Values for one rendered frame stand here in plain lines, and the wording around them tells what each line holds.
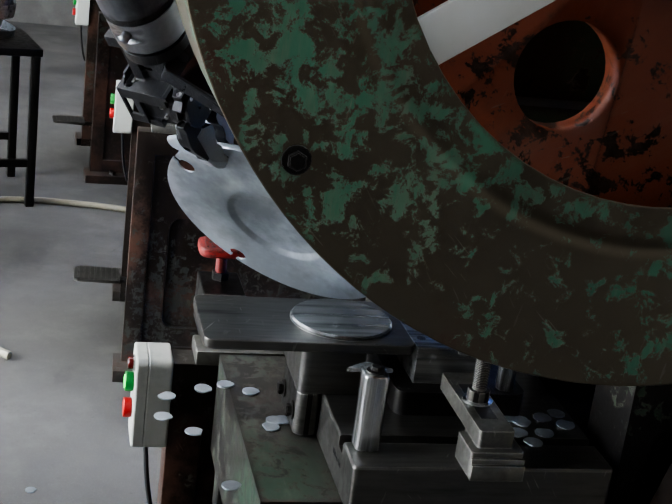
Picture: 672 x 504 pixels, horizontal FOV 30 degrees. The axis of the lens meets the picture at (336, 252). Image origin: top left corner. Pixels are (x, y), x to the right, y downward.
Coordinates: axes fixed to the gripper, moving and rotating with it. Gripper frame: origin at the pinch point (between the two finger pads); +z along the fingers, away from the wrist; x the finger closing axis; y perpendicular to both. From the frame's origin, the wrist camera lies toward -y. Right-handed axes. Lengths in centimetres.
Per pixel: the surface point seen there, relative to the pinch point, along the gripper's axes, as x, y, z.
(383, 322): 2.3, -15.6, 24.2
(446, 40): 5.7, -33.4, -33.9
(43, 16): -316, 428, 407
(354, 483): 24.6, -23.1, 17.7
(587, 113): -1.6, -41.5, -19.1
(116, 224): -98, 165, 219
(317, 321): 6.4, -9.3, 20.6
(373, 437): 19.1, -22.9, 17.6
